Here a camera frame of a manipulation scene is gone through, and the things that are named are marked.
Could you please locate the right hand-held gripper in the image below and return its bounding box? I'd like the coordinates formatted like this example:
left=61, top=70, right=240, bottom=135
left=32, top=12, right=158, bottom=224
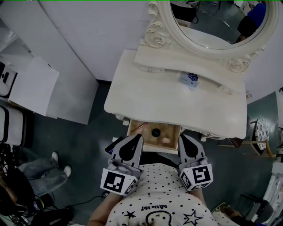
left=177, top=134, right=214, bottom=192

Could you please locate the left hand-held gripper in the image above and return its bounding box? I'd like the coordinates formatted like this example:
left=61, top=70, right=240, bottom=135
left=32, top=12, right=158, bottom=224
left=100, top=133, right=144, bottom=196

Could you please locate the rose gold makeup pencil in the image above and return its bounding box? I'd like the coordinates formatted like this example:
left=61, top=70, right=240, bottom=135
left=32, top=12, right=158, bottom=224
left=131, top=122, right=149, bottom=133

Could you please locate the wooden vanity drawer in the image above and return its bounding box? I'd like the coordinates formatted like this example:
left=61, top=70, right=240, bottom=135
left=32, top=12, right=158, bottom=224
left=126, top=119, right=182, bottom=155

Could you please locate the person's right forearm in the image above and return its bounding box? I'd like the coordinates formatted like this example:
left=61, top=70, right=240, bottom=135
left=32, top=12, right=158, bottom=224
left=190, top=189, right=207, bottom=207

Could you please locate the person's left forearm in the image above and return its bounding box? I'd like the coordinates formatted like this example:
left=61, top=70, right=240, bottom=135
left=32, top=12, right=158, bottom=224
left=87, top=191, right=126, bottom=226

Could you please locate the cream white vanity table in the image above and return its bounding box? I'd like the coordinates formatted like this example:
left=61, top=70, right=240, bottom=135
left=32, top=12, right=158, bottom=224
left=103, top=37, right=252, bottom=143

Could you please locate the white polka dot shirt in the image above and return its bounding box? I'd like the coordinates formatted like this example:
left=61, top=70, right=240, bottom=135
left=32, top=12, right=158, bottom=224
left=105, top=162, right=220, bottom=226

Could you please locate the pale blue tissue pack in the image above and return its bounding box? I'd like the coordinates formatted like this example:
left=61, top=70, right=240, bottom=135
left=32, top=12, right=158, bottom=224
left=178, top=71, right=200, bottom=91

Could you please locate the wooden chair with patterned cushion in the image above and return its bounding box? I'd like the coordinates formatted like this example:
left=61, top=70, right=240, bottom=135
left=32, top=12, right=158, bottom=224
left=218, top=117, right=277, bottom=159

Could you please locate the black bag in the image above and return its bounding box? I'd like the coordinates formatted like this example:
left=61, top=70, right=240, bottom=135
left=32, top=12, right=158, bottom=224
left=30, top=207, right=75, bottom=226

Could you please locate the white cabinet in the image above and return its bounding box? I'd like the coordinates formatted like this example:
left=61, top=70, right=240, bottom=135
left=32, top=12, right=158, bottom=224
left=8, top=56, right=61, bottom=117

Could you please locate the white case with black band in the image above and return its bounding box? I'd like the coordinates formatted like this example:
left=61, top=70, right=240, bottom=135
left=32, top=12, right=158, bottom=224
left=0, top=105, right=34, bottom=149

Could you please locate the white box with black trim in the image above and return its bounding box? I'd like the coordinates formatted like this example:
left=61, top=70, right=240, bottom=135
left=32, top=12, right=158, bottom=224
left=0, top=61, right=18, bottom=98

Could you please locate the black floor cable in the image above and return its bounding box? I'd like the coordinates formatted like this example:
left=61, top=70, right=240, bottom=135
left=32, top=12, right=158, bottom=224
left=65, top=191, right=109, bottom=211

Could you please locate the black metal chair frame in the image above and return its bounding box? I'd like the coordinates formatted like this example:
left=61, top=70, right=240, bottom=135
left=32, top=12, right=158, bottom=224
left=240, top=193, right=275, bottom=222

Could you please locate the oval mirror with ornate frame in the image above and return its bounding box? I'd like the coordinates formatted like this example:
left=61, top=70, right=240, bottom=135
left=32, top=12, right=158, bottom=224
left=144, top=0, right=281, bottom=75

